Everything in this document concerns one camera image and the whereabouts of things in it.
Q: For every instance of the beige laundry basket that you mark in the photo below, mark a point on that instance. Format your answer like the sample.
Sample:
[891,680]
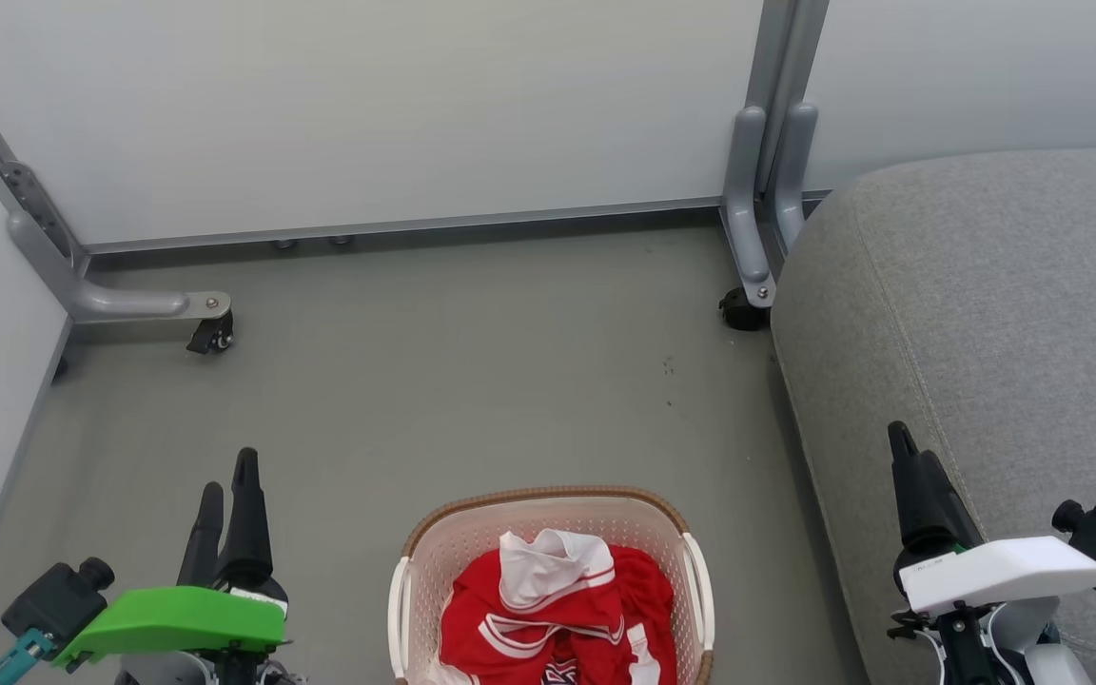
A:
[458,552]

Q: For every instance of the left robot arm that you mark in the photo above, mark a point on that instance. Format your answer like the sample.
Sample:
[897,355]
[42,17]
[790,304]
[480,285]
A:
[163,671]

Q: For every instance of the teal camera plug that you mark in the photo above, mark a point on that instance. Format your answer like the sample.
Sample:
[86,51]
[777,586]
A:
[20,656]

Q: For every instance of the grey partition bottom rail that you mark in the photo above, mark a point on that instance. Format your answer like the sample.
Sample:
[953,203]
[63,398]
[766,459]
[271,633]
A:
[415,226]

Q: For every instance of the black caster wheel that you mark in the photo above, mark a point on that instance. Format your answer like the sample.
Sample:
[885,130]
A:
[213,335]
[741,311]

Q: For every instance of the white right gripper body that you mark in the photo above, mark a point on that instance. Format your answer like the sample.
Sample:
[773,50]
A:
[1005,571]

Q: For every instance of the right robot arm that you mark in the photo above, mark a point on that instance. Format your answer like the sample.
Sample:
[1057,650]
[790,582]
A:
[1028,642]

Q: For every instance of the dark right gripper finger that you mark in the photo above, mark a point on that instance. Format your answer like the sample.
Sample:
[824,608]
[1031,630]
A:
[948,518]
[908,485]

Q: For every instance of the grey fabric sofa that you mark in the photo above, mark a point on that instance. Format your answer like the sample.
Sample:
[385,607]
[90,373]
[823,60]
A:
[986,314]

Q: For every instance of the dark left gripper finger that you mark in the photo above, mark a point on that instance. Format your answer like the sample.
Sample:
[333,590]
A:
[246,533]
[205,542]

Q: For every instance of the red and white jersey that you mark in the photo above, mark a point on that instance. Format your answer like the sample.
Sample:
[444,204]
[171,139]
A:
[529,628]

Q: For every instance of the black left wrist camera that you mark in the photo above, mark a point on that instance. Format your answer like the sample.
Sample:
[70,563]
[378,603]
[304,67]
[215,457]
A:
[58,601]

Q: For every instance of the grey curved partition foot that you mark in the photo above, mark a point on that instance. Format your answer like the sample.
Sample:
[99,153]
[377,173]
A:
[745,209]
[789,181]
[120,303]

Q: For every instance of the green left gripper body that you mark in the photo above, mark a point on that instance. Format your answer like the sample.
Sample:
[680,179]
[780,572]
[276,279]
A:
[167,618]

